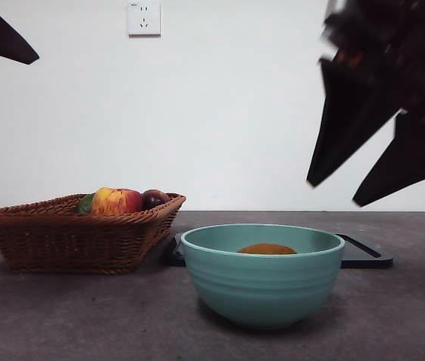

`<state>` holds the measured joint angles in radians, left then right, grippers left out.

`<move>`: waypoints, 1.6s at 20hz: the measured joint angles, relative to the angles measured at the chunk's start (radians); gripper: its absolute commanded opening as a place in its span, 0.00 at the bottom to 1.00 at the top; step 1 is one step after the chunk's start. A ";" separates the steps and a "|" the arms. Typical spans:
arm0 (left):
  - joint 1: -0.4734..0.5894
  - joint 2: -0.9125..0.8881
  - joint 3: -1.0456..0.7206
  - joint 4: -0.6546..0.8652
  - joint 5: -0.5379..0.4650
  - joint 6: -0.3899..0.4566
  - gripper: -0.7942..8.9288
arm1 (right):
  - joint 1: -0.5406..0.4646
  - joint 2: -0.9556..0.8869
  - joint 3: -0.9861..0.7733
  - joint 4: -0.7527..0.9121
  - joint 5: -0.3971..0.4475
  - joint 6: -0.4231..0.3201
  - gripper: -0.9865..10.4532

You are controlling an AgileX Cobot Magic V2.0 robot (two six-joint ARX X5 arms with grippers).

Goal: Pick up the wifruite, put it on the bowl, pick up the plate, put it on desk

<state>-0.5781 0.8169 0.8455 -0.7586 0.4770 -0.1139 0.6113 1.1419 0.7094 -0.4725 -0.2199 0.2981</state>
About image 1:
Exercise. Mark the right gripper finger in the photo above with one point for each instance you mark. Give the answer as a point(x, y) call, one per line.
point(343, 120)
point(415, 158)

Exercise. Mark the brownish orange round fruit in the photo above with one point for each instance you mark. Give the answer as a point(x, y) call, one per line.
point(266, 249)

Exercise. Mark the teal ribbed bowl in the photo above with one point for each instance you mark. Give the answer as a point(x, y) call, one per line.
point(261, 289)

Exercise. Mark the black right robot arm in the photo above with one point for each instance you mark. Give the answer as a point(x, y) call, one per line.
point(404, 45)

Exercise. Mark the black rectangular tray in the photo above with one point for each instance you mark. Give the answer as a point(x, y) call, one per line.
point(366, 261)

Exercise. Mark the green avocado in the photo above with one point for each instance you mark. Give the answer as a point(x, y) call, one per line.
point(85, 205)

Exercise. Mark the dark red plum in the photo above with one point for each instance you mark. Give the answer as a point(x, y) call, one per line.
point(153, 198)

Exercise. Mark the red yellow apple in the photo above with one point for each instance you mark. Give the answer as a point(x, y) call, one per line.
point(118, 201)

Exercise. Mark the brown wicker basket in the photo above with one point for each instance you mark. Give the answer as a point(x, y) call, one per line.
point(65, 244)

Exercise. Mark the white wall socket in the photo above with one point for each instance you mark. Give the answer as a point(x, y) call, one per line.
point(144, 19)

